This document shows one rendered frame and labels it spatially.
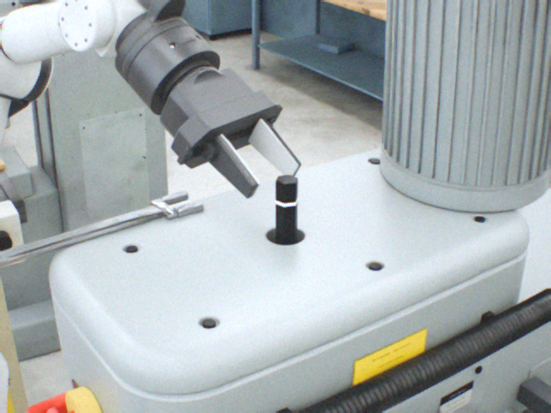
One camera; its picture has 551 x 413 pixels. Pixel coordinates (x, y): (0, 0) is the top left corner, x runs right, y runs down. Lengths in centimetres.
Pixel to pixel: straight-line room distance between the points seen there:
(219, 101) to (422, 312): 28
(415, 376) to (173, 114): 34
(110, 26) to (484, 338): 49
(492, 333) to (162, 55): 43
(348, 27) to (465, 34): 670
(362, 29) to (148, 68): 655
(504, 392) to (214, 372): 48
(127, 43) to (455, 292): 41
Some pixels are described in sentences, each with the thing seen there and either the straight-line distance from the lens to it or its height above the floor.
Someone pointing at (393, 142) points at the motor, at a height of 194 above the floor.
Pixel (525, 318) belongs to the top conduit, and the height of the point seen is 180.
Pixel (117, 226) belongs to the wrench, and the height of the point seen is 190.
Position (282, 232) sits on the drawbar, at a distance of 81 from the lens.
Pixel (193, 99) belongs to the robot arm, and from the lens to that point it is 80.
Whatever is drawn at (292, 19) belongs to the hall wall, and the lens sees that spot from 819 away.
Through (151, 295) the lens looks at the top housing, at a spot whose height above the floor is 189.
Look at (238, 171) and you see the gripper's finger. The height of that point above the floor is 196.
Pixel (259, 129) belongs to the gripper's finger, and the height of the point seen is 198.
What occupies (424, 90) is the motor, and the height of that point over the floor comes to 201.
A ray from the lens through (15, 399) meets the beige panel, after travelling 301.
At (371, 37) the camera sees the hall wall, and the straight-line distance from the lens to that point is 728.
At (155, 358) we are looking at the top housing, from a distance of 67.
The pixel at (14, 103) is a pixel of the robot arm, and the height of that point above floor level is 192.
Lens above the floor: 229
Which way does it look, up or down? 27 degrees down
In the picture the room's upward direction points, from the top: straight up
